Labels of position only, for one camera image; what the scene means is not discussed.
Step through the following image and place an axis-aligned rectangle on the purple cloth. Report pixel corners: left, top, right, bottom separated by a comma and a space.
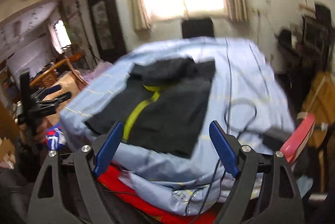
84, 62, 116, 83

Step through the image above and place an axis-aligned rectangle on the dark framed landscape painting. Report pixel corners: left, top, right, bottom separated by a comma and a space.
86, 0, 127, 57

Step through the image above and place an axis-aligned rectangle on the small black screen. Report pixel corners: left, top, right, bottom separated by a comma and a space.
314, 3, 331, 20

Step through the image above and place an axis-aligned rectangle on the black hooded jacket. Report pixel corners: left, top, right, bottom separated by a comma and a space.
84, 57, 216, 159

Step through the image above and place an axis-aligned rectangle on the blue striped bed sheet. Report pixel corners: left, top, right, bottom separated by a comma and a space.
60, 37, 313, 216

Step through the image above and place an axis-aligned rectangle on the person's left hand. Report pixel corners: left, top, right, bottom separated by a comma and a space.
35, 119, 51, 145

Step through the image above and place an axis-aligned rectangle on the small side window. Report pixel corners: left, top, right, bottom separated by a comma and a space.
54, 20, 72, 53

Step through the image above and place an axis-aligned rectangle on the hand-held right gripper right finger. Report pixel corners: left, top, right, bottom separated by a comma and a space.
209, 120, 305, 224

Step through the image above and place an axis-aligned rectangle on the red round stool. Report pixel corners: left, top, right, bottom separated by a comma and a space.
280, 113, 316, 164

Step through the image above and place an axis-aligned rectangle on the carved wooden chair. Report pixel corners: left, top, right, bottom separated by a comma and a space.
29, 53, 89, 109

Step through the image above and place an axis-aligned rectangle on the black office chair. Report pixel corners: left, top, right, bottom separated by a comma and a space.
182, 19, 214, 39

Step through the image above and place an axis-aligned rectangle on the large cardboard box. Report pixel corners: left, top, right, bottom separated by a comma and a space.
301, 72, 335, 147

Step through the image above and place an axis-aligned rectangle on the red blue printed quilt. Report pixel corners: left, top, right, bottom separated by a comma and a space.
46, 122, 218, 224

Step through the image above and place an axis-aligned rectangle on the black desk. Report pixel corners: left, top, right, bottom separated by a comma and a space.
275, 28, 335, 75

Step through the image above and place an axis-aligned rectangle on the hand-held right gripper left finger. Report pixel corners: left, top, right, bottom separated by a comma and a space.
29, 121, 124, 224

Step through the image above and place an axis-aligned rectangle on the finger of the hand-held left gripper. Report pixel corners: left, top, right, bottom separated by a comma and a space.
48, 92, 72, 108
43, 84, 64, 96

